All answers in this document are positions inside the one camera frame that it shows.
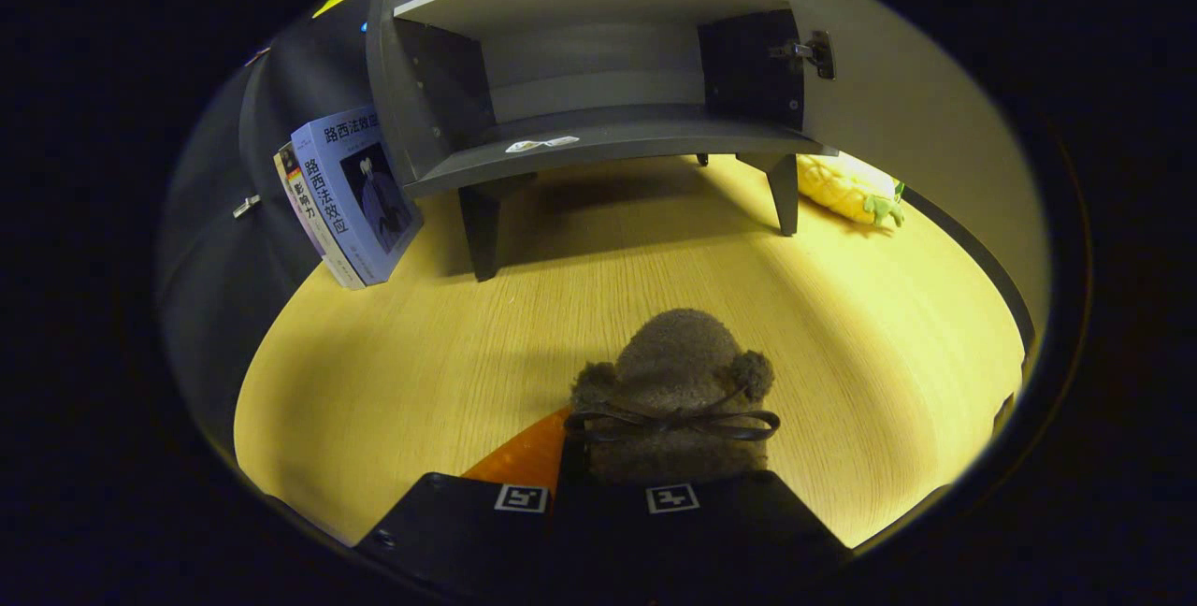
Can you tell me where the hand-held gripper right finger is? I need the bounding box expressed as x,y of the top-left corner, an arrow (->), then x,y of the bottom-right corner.
561,470 -> 854,598

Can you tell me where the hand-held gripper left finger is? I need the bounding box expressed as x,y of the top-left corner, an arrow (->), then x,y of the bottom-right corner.
353,405 -> 573,588

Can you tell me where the brown fluffy slipper shoe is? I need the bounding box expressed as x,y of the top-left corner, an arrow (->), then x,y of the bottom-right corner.
570,309 -> 782,485

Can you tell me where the grey shoe cabinet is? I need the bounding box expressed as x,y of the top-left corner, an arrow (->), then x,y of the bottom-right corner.
367,0 -> 838,282

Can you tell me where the blue book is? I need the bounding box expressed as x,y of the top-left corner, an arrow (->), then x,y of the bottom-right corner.
291,105 -> 425,286

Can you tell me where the yellow pineapple plush toy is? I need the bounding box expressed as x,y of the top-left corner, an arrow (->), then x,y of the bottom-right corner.
797,152 -> 906,230

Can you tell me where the white paperback book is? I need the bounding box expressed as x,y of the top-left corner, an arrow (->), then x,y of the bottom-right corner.
273,141 -> 368,291

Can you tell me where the black backdrop cloth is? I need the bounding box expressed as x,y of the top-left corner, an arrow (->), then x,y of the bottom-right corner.
157,0 -> 422,457

